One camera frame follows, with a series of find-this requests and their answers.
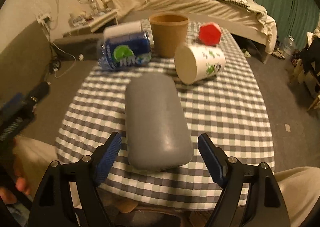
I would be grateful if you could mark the person's left hand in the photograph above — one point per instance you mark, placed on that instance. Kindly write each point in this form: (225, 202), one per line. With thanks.
(11, 184)

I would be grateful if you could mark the wooden chair with clothes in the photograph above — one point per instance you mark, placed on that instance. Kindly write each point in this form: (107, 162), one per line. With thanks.
(307, 67)

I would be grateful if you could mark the white wall power strip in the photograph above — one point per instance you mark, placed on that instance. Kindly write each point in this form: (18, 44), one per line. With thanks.
(44, 18)

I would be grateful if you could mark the person's leg beige trousers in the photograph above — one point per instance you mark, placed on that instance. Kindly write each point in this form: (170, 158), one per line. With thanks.
(32, 158)
(300, 189)

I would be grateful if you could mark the white paper cup green print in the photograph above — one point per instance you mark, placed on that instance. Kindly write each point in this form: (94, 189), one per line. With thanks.
(196, 62)

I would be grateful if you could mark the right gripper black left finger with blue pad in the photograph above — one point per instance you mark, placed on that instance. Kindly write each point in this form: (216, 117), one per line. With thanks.
(67, 194)

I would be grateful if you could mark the red hexagonal cup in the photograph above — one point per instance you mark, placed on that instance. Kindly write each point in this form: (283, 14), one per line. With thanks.
(210, 34)

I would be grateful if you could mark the bed with beige sheet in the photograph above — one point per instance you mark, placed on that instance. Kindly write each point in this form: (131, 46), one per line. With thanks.
(238, 21)

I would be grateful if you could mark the white paper scrap on floor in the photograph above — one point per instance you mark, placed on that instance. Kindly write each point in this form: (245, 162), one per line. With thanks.
(287, 128)

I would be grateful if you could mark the person's left leg beige trousers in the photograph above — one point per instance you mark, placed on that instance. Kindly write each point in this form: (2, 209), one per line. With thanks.
(32, 158)

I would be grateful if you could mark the brown kraft paper cup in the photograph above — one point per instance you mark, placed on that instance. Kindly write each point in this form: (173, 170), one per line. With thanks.
(169, 30)

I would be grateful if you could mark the grey white checkered tablecloth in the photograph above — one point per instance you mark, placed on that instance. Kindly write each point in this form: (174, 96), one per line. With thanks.
(228, 107)

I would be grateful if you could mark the person's right leg beige trousers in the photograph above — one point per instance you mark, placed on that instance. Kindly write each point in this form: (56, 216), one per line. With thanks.
(300, 189)

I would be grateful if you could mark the large clear water jug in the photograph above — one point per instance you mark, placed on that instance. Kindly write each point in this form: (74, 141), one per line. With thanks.
(288, 46)

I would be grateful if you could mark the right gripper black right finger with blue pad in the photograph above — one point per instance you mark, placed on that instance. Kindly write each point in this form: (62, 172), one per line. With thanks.
(265, 205)

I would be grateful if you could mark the blue labelled water bottle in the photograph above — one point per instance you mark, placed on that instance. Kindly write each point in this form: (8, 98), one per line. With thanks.
(124, 45)

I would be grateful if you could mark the white bedside table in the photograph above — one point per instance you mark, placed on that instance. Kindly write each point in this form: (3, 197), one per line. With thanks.
(94, 24)

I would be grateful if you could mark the grey plastic cup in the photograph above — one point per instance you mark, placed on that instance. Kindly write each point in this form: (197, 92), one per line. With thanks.
(156, 130)

